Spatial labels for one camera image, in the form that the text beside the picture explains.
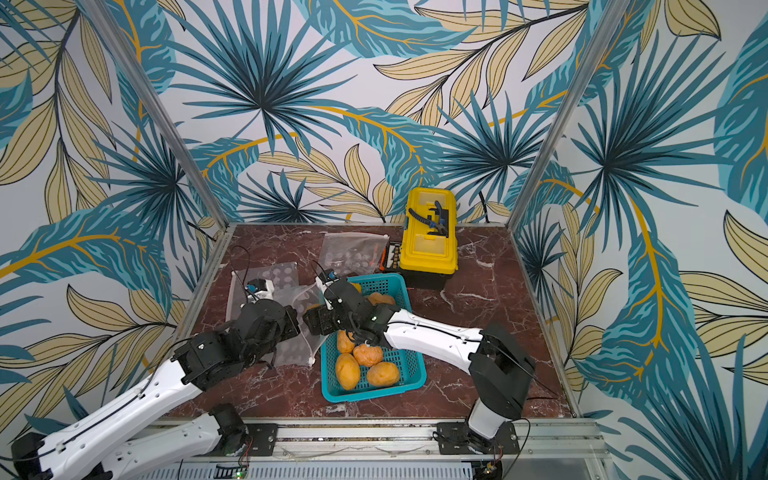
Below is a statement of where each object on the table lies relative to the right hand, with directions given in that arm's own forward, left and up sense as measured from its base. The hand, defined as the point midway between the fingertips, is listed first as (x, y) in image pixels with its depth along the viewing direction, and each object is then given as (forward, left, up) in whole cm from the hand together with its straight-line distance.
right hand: (316, 311), depth 78 cm
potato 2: (-13, -17, -10) cm, 24 cm away
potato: (-12, -8, -11) cm, 18 cm away
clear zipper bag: (-5, +4, -9) cm, 11 cm away
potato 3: (-4, -7, -11) cm, 13 cm away
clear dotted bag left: (+23, +17, -15) cm, 32 cm away
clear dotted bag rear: (+31, -7, -13) cm, 34 cm away
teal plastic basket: (-12, -25, -14) cm, 31 cm away
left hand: (-4, +3, +4) cm, 6 cm away
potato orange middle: (-8, -13, -11) cm, 19 cm away
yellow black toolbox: (+22, -32, 0) cm, 39 cm away
